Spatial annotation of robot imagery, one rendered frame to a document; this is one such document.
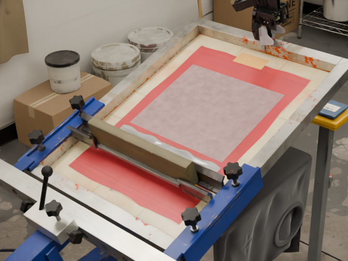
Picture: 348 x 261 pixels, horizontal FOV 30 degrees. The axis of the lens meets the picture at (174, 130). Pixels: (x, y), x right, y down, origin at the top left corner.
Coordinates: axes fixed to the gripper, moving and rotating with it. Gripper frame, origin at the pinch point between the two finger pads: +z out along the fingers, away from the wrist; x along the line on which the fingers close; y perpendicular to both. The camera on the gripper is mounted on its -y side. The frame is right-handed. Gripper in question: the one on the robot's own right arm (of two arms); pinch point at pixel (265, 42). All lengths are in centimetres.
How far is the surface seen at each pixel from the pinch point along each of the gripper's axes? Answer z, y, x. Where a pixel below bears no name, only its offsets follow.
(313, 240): 88, 12, -3
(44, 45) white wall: 88, -200, 40
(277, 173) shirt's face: 24.1, 18.7, -26.6
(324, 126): 34.7, 14.5, 6.6
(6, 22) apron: 57, -196, 21
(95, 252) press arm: 13, -1, -81
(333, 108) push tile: 32.8, 13.8, 13.7
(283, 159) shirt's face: 25.9, 16.2, -19.7
